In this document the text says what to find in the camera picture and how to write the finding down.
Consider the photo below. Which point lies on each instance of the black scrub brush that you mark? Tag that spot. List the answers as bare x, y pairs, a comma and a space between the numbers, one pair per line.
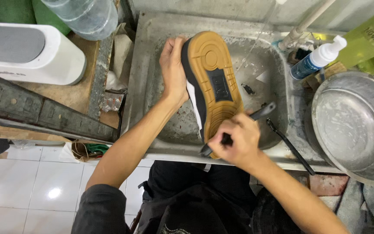
258, 113

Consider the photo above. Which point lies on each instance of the grey cloth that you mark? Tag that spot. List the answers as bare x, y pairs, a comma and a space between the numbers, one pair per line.
364, 204

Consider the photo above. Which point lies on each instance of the black shoe with gum sole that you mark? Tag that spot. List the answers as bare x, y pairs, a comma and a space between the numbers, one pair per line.
211, 87

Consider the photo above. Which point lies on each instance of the person's left fingers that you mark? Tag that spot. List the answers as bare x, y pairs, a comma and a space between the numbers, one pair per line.
175, 42

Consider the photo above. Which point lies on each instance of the green liquid bottle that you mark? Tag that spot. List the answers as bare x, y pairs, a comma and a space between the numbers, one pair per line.
367, 45

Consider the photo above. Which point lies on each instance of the blue foam pump bottle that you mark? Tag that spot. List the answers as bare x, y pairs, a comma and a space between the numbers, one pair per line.
313, 60

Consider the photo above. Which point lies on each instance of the person's left hand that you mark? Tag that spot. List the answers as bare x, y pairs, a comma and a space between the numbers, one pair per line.
173, 73

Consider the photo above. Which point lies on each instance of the wooden table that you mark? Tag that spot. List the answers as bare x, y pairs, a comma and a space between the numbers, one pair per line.
67, 94

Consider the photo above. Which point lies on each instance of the white water pipe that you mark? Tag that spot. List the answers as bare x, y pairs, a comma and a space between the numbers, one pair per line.
302, 24

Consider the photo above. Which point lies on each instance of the person's right hand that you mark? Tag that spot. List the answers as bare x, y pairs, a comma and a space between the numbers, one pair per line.
239, 143

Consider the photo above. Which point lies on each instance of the person's black clothing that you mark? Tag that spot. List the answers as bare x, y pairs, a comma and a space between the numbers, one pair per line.
187, 201

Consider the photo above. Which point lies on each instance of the stainless steel sink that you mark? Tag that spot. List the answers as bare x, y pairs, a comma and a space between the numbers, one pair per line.
206, 97

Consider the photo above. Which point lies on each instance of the large metal basin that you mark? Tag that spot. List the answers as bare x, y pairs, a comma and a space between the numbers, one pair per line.
352, 126

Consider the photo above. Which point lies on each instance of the person's right fingers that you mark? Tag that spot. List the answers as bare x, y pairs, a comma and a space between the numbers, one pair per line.
221, 143

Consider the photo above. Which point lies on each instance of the white and grey appliance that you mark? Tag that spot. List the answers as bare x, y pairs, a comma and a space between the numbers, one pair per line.
28, 53

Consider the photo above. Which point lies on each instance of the small black brush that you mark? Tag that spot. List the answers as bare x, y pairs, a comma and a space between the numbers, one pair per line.
299, 55

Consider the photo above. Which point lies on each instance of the clear plastic water bottle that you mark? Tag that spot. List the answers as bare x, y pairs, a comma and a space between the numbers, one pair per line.
84, 16

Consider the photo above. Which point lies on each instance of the dark wooden beam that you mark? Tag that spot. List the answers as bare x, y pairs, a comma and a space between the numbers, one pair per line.
44, 112

